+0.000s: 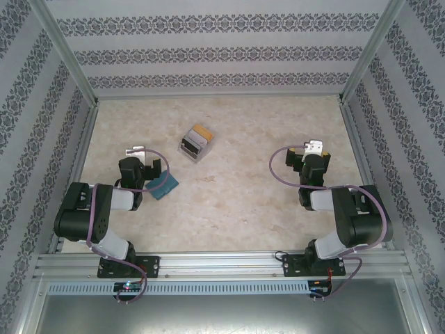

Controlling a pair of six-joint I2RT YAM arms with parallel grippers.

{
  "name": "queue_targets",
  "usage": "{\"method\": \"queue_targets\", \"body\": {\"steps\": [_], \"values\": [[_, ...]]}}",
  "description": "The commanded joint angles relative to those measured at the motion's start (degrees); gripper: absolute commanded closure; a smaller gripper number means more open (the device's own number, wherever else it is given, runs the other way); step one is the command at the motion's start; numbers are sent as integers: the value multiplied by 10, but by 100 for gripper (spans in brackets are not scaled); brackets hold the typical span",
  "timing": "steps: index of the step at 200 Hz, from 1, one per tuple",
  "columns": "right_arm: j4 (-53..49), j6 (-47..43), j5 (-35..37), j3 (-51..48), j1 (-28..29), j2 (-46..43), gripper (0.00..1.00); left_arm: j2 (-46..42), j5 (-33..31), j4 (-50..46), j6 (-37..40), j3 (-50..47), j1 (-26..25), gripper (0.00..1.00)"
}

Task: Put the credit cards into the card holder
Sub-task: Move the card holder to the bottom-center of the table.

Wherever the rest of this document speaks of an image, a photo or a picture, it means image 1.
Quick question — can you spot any teal leather card holder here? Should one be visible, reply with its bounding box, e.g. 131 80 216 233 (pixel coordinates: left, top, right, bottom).
144 172 180 201

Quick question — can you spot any aluminium side rail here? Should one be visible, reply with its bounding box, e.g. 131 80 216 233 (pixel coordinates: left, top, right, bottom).
339 100 397 251
47 102 100 253

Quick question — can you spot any white blossom print card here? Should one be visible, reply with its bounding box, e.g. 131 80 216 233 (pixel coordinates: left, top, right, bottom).
186 129 209 145

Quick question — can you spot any small circuit board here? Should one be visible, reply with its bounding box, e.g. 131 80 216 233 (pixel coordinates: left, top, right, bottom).
113 281 144 293
309 280 333 295

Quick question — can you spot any short aluminium frame post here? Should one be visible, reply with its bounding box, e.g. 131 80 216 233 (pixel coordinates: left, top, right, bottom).
396 278 435 334
10 274 48 334

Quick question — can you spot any thin aluminium cross rail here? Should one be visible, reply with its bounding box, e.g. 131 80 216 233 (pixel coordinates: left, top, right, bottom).
94 90 345 100

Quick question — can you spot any clear acrylic card box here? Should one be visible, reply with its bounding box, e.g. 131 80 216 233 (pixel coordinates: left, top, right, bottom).
177 124 215 164

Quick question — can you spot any grey metal sheet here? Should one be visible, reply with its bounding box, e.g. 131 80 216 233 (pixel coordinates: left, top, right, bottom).
34 294 416 334

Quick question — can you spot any grey VIP card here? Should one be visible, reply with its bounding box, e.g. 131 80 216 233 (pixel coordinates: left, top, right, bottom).
183 134 206 149

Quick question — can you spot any slotted grey cable duct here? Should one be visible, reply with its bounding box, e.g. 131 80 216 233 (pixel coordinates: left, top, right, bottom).
47 280 310 296

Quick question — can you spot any long aluminium base rail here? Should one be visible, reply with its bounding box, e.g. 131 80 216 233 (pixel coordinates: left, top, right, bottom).
33 252 413 279

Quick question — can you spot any tall aluminium frame post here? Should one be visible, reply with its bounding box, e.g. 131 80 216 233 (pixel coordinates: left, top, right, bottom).
339 0 406 104
29 0 101 105

